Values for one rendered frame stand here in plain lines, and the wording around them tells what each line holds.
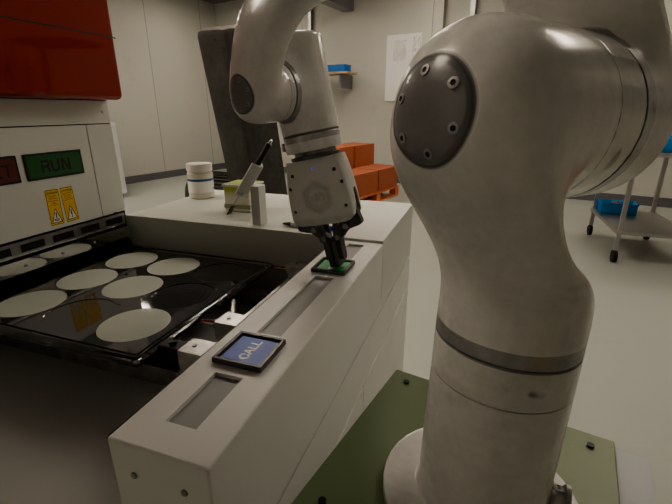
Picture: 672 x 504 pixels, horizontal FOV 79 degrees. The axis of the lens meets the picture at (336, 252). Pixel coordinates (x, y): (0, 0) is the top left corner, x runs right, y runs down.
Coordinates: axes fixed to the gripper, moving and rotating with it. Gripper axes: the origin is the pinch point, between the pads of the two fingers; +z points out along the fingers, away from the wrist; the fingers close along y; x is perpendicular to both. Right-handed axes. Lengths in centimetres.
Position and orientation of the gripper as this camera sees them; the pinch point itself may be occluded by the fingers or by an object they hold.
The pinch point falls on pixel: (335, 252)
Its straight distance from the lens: 65.2
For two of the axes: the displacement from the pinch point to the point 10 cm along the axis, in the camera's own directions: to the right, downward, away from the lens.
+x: 3.3, -3.1, 8.9
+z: 2.0, 9.5, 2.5
